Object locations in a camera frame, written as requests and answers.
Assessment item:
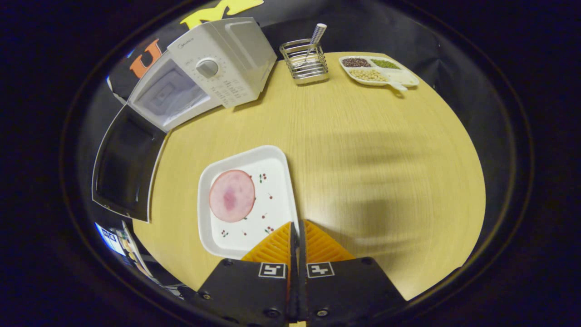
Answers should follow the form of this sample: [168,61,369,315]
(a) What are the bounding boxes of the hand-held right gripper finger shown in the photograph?
[298,219,407,327]
[196,221,299,327]

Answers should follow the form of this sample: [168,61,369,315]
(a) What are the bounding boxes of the white rectangular plate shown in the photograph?
[197,145,299,259]

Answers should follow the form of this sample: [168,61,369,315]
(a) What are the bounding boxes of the pink ham slice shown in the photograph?
[209,169,256,223]

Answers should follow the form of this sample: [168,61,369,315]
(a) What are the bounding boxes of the white microwave oven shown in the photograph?
[92,17,277,223]

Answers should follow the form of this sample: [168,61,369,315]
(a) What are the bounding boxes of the printed paper sheets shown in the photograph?
[94,221,155,278]

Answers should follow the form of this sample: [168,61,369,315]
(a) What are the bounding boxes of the white divided bean dish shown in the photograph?
[339,55,419,92]

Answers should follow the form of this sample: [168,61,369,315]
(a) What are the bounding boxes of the black backdrop cloth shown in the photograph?
[107,0,454,105]

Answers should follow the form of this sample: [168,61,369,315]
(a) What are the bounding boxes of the metal wire utensil holder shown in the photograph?
[279,39,330,85]

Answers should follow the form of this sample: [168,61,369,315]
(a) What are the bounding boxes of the striped handle spoon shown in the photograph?
[303,23,327,62]

